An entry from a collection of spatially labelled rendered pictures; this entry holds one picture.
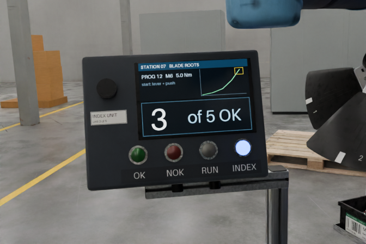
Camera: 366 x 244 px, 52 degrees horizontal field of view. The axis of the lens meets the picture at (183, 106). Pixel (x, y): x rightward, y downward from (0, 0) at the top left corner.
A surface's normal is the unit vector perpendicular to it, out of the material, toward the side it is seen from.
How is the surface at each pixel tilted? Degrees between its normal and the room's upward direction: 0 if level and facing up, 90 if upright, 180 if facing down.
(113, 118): 75
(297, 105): 90
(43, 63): 90
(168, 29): 90
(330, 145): 51
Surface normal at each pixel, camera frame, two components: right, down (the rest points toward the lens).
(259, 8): -0.26, 0.21
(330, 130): -0.56, -0.49
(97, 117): 0.10, -0.10
